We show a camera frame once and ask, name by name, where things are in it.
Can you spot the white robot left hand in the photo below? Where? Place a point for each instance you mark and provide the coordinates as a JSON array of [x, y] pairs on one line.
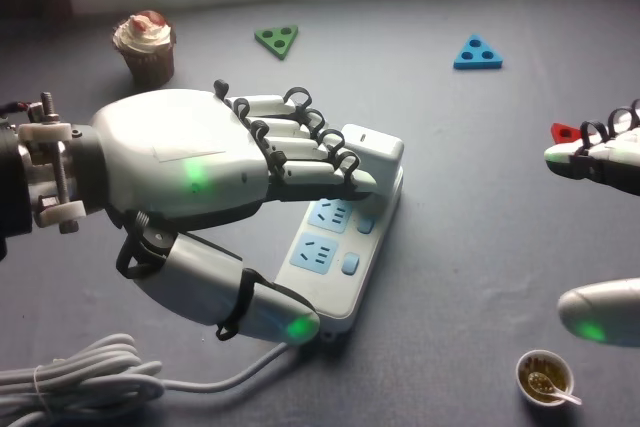
[[165, 147]]

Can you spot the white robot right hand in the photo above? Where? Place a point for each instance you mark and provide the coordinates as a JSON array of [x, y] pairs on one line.
[[607, 312]]

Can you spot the white power strip blue sockets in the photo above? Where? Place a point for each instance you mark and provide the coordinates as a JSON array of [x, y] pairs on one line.
[[310, 289]]

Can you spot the white power adapter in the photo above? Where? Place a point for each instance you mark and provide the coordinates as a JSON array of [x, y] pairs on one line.
[[380, 152]]

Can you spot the toy chocolate cupcake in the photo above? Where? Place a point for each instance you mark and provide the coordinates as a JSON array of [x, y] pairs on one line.
[[145, 52]]

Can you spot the small white spoon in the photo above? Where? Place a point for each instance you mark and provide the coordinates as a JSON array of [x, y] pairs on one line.
[[540, 383]]

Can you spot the small white bowl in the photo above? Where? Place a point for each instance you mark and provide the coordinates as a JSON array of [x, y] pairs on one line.
[[542, 397]]

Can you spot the green triangle block three holes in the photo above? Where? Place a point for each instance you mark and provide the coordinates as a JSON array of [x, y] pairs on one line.
[[280, 47]]

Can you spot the grey table cloth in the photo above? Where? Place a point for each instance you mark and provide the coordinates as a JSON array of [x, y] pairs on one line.
[[450, 247]]

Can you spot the red triangle block three holes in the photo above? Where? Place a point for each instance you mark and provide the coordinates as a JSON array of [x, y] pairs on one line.
[[557, 133]]

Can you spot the blue triangle block three holes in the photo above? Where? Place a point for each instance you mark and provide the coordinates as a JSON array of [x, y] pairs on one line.
[[492, 61]]

